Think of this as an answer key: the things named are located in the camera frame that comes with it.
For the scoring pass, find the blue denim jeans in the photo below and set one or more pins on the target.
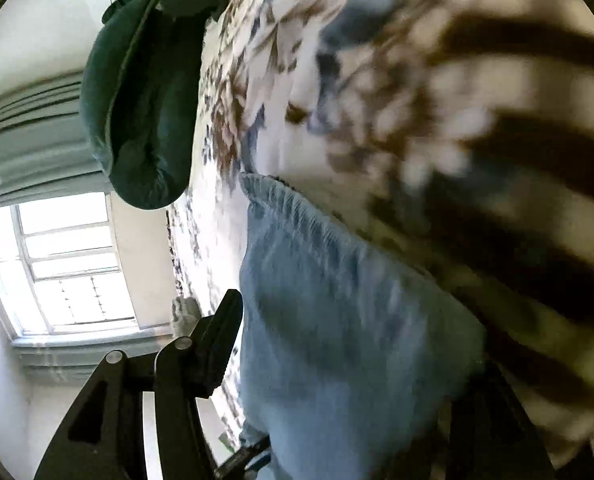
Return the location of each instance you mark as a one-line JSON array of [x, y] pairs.
[[347, 353]]

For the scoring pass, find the folded grey towel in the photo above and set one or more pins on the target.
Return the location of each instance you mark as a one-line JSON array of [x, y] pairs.
[[185, 315]]

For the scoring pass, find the dark green plush blanket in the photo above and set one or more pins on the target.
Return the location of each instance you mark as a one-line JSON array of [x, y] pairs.
[[140, 93]]

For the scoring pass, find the floral bed blanket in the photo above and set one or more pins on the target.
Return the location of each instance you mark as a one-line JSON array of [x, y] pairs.
[[456, 134]]

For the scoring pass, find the window with white frame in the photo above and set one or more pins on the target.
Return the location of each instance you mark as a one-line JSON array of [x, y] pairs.
[[83, 265]]

